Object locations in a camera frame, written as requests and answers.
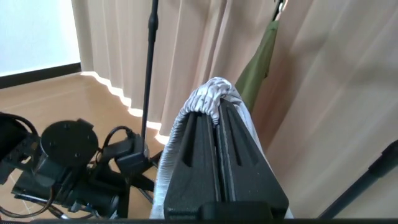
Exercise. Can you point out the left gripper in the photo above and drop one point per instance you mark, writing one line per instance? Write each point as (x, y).
(93, 196)

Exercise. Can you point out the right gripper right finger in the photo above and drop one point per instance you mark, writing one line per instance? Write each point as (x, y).
(252, 180)

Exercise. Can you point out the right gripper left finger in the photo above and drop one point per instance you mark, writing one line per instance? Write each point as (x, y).
(192, 180)

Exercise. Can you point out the pale grey shorts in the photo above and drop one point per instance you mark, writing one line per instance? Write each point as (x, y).
(205, 96)

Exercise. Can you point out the green printed shirt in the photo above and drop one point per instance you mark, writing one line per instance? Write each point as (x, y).
(258, 68)

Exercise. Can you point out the pink clothes hanger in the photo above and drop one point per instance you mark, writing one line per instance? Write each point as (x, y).
(283, 7)

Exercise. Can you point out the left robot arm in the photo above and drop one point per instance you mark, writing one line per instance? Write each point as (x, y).
(68, 143)

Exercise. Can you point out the beige curtain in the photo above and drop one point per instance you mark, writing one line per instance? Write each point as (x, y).
(326, 77)

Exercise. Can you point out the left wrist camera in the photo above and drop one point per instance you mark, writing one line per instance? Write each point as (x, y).
(130, 158)

